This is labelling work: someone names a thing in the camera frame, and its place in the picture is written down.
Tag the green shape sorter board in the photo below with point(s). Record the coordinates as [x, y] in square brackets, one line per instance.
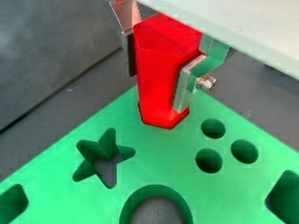
[223, 170]

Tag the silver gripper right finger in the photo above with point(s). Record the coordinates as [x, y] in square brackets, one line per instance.
[193, 75]

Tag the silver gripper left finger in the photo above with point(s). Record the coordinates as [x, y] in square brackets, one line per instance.
[127, 14]

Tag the red hexagonal prism block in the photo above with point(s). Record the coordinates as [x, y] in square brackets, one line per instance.
[165, 45]

